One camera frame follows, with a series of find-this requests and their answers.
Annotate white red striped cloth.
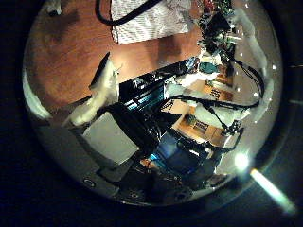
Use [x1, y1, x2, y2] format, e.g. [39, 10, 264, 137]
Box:
[109, 0, 194, 45]

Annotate black control box teal vents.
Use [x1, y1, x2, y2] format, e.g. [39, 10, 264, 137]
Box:
[118, 56, 203, 112]

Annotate black computer with blue light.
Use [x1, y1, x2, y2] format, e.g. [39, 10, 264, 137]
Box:
[148, 131, 206, 176]

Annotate wooden cabinet with vents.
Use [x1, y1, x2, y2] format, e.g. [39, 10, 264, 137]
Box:
[171, 79, 230, 147]

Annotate teal object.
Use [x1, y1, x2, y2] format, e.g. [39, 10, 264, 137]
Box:
[198, 61, 220, 75]

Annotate small black device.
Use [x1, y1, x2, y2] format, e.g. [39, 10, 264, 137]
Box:
[225, 121, 244, 137]

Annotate bright ceiling lamp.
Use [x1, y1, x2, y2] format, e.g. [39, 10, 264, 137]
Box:
[233, 151, 253, 173]

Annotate thick black hand cable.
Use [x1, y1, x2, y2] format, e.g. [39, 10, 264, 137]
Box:
[94, 0, 164, 26]

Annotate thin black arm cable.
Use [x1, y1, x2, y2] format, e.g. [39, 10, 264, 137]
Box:
[159, 59, 267, 131]

